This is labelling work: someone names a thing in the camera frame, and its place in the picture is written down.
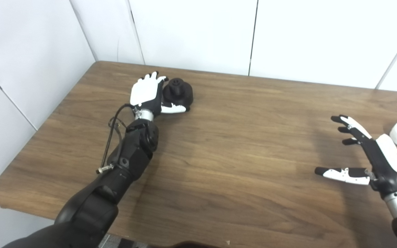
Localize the round black part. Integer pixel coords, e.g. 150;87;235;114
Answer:
162;78;194;111

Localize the thin wire with yellow connector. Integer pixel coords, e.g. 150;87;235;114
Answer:
108;117;123;152

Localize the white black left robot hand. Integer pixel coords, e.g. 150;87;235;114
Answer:
130;71;187;119

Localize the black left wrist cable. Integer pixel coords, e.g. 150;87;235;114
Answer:
96;103;139;174

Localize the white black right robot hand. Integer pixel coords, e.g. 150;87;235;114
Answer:
315;115;397;199

